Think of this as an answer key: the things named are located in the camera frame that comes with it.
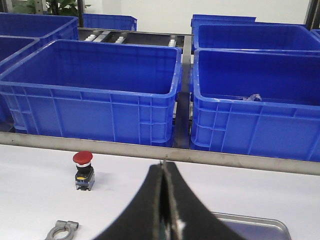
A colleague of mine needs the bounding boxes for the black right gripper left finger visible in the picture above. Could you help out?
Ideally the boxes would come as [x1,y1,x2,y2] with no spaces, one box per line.
[96,164,163,240]

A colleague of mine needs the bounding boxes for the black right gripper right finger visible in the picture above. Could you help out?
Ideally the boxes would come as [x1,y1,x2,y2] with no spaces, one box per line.
[162,161,244,240]

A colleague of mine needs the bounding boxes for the silver metal tray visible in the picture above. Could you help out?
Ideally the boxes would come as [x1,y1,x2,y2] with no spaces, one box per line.
[212,212,292,240]

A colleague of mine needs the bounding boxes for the red emergency stop button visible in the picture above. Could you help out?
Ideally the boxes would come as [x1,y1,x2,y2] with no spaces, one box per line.
[72,151,95,191]

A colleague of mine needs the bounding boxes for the grey metal clamp block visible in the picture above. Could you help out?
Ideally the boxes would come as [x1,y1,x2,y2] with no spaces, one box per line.
[45,220,79,240]

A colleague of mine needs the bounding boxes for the blue center plastic bin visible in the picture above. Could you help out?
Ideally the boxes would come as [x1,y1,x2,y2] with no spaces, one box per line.
[0,40,183,147]

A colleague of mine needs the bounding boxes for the blue plastic bin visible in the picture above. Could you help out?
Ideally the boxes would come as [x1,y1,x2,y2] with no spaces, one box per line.
[0,36,41,123]
[190,49,320,162]
[0,40,183,147]

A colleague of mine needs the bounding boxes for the blue right plastic bin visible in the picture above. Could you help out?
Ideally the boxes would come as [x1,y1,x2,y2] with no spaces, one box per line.
[190,49,320,162]

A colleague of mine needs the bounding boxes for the roller conveyor rack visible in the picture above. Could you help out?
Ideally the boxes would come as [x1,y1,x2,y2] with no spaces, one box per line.
[78,27,193,54]

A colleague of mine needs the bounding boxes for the blue rear right bin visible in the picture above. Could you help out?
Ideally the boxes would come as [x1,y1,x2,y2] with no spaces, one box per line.
[193,24,320,51]

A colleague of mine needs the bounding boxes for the blue far rear bin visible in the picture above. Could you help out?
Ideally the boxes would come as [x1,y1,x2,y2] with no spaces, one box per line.
[82,13,138,31]

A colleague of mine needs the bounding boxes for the blue rear left bin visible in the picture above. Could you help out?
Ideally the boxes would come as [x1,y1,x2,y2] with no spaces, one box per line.
[0,12,79,42]

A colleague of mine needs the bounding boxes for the blue left plastic bin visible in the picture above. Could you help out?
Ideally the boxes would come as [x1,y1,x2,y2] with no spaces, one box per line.
[0,36,41,123]

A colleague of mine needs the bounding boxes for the green plant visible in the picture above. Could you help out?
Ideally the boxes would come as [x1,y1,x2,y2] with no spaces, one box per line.
[12,0,78,16]

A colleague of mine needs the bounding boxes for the metal table edge rail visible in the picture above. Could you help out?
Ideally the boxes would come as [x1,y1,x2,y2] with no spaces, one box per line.
[0,132,320,176]

